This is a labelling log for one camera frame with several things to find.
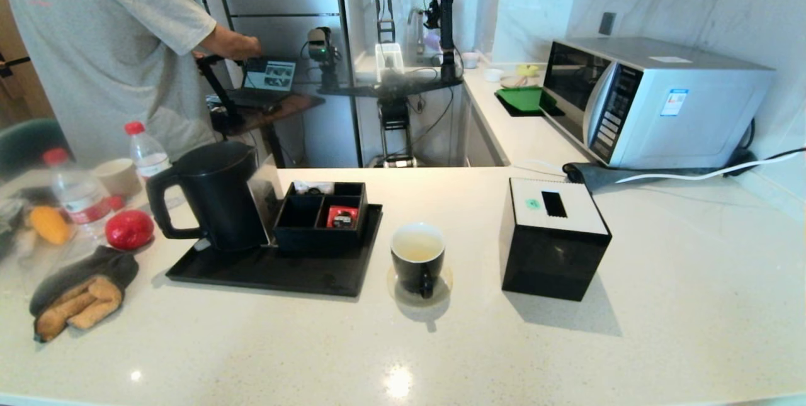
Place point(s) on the black electric kettle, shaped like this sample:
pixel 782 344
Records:
pixel 220 204

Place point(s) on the robot arm joint green light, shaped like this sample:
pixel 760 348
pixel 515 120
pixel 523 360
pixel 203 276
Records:
pixel 321 47

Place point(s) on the white black robot arm joint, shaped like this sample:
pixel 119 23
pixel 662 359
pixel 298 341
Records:
pixel 446 22

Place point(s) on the red plastic snack packet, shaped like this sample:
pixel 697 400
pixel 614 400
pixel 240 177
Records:
pixel 340 216

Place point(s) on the clear plastic pouch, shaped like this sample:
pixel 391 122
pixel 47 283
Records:
pixel 312 187

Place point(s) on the black mug white inside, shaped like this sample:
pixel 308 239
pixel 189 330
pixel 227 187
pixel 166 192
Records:
pixel 409 277

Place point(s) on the black compartment organizer box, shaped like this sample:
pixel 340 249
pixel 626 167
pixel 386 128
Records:
pixel 302 237

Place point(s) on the brown wooden desk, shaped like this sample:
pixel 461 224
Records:
pixel 289 107

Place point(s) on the black rectangular tray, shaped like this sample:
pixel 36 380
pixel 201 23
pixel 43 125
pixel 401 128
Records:
pixel 302 274

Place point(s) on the small white cup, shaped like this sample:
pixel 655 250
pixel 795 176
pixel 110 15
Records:
pixel 494 74

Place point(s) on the clear acrylic sign stand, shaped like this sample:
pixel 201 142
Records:
pixel 264 204

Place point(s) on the beige plate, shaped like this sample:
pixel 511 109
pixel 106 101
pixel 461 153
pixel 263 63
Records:
pixel 516 81

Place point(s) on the chrome faucet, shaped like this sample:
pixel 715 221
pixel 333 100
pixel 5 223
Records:
pixel 417 25

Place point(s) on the black tissue box silver lid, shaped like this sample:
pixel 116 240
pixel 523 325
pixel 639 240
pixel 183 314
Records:
pixel 548 255

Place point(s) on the yellow bowl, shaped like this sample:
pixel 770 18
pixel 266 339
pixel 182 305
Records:
pixel 527 69

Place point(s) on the open laptop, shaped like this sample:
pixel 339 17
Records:
pixel 267 78

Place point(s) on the water bottle red cap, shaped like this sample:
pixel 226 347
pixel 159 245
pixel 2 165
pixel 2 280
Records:
pixel 75 195
pixel 148 157

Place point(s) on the red tomato toy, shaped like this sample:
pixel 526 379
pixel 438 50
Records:
pixel 129 230

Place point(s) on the brown paper cup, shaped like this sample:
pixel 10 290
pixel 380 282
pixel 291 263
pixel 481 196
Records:
pixel 116 176

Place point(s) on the silver microwave oven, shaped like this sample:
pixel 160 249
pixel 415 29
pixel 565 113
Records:
pixel 692 116

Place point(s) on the person in grey shirt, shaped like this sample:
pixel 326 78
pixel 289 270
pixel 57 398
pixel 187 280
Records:
pixel 94 47

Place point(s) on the grey and tan glove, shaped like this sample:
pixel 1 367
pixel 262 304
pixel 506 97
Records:
pixel 75 305

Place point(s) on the teal chair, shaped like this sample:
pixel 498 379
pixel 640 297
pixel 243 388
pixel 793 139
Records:
pixel 28 141

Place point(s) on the brown wooden door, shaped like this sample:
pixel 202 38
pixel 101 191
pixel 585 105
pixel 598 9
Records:
pixel 19 78

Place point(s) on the dark wall outlet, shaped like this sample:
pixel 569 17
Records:
pixel 608 22

